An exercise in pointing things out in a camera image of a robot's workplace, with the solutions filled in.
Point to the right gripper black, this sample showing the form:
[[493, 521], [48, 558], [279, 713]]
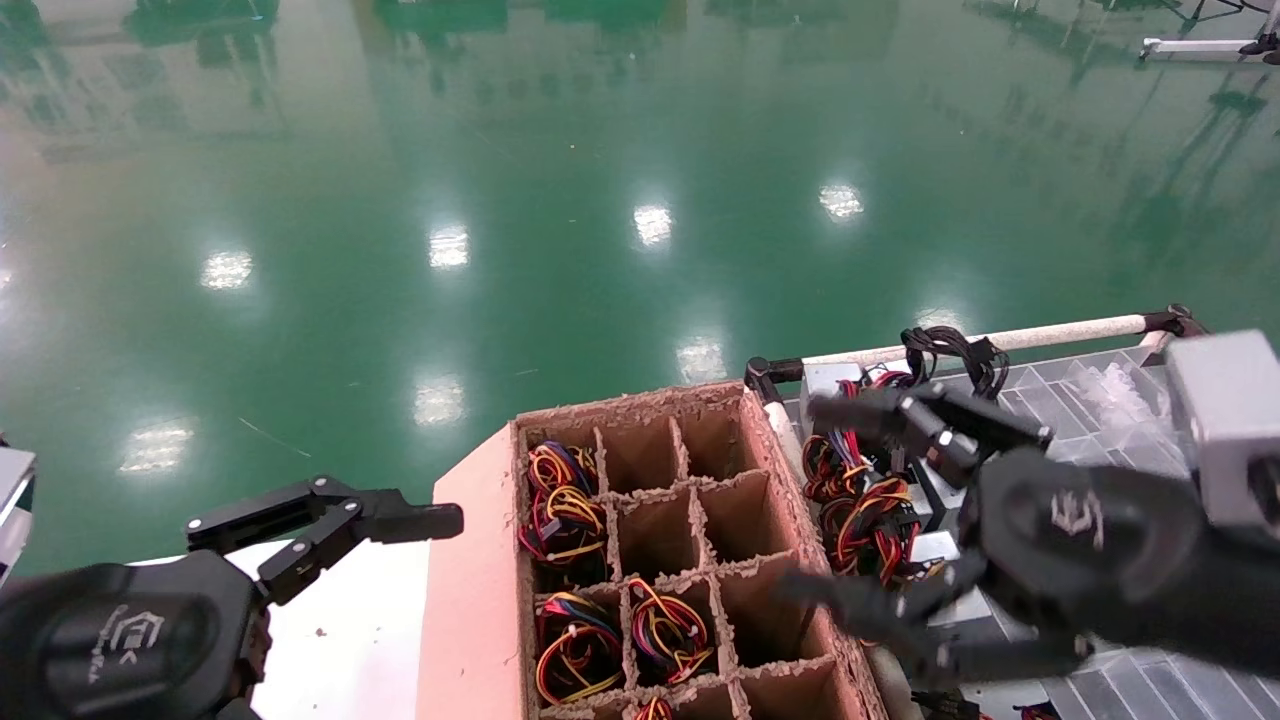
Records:
[[1080, 540]]

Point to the white metal floor stand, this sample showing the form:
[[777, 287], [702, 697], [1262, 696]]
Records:
[[1190, 46]]

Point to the white tube rack cart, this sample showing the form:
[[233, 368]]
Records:
[[1050, 331]]

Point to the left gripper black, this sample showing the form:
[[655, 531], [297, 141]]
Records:
[[120, 640]]

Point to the clear plastic bag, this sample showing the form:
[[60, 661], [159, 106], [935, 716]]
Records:
[[1120, 395]]

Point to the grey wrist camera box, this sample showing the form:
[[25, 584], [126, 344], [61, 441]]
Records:
[[12, 500], [1230, 420]]

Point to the cardboard divider box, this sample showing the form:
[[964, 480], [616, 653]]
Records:
[[470, 600]]

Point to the clear plastic grid tray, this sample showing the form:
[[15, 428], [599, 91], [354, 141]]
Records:
[[1180, 690]]

